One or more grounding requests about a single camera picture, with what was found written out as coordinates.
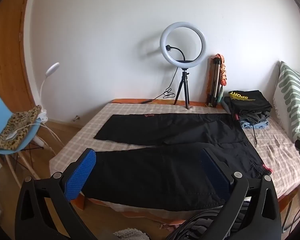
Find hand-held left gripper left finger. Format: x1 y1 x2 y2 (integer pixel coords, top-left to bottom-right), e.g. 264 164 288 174
15 148 97 240

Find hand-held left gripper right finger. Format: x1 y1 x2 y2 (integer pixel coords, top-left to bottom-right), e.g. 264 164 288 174
201 148 282 240

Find black pants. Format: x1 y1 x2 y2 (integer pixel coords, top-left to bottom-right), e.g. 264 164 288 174
93 113 274 210

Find light blue folded garment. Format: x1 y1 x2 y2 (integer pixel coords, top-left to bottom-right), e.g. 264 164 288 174
240 120 269 130

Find person's dark striped clothing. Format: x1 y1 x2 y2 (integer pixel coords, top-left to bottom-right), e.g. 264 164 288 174
165 200 252 240

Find green striped pillow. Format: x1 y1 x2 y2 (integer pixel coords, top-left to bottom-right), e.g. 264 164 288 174
272 60 300 170

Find grey folded clothes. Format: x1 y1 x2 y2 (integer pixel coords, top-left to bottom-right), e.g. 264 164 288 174
224 97 270 125

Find black shirt with yellow print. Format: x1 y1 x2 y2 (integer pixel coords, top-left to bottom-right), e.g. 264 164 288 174
227 90 272 113

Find grey knitted cloth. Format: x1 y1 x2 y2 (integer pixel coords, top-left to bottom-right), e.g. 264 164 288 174
114 228 149 240

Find leopard print cushion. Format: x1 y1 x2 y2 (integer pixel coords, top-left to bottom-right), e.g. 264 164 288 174
0 106 42 151

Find small black tripod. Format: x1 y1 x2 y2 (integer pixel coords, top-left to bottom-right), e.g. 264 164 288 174
174 68 190 110

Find folded metal tripod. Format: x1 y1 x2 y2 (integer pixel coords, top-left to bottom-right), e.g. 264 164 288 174
207 57 223 107

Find orange cloth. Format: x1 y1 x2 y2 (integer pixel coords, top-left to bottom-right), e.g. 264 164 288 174
210 54 227 87

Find white clip lamp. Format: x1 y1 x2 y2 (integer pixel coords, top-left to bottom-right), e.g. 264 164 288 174
37 62 60 123

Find wooden door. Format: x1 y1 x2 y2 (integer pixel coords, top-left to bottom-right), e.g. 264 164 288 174
0 0 40 110

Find white lamp cable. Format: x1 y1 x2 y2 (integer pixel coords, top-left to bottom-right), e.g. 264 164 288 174
40 122 65 148

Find white cushion cable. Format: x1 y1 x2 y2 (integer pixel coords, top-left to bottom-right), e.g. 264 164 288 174
6 120 43 140

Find black ring light cable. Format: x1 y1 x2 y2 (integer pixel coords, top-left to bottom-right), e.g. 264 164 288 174
140 67 179 105

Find white ring light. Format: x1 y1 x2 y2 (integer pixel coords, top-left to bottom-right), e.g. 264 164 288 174
160 22 207 69

